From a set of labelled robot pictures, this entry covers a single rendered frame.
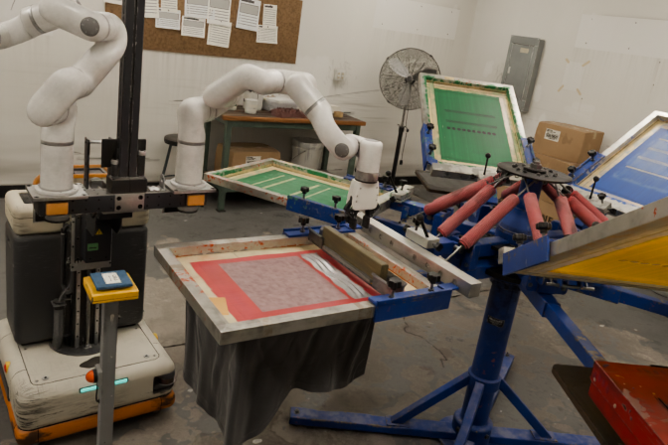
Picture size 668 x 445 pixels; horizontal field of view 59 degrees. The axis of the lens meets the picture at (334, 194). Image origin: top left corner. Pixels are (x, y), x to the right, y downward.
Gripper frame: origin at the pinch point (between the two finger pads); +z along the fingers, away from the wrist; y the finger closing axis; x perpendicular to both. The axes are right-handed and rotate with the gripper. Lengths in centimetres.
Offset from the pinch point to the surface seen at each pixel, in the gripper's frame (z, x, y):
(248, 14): -62, -378, -124
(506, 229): 9, 0, -76
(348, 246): 9.1, -1.5, 2.0
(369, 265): 10.7, 11.2, 2.0
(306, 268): 18.1, -6.7, 14.4
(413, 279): 16.2, 14.8, -14.9
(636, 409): 4, 101, 0
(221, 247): 15.8, -25.9, 37.9
